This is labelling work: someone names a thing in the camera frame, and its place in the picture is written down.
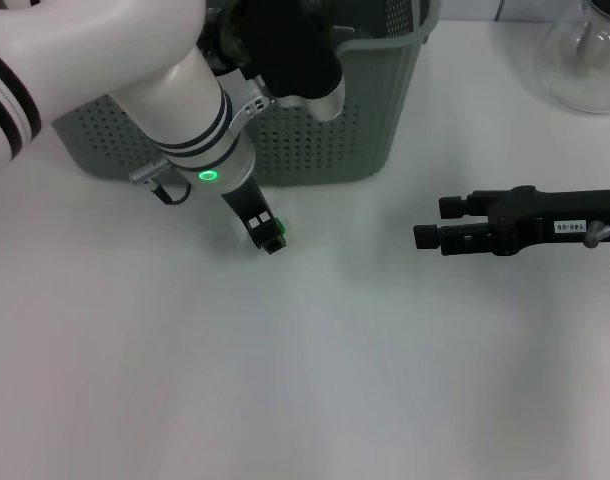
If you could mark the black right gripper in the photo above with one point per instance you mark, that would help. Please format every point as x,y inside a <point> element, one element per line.
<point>545,220</point>

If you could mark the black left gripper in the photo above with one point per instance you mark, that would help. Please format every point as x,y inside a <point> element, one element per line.
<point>245,202</point>

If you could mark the grey-green perforated storage bin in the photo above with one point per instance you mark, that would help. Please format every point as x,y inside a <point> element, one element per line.
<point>375,100</point>

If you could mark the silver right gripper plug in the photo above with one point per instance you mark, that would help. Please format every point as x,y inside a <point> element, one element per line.
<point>595,234</point>

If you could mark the clear glass carafe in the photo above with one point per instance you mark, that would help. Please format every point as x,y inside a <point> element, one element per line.
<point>560,75</point>

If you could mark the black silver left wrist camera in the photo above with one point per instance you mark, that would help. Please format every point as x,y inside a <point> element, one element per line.
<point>300,55</point>

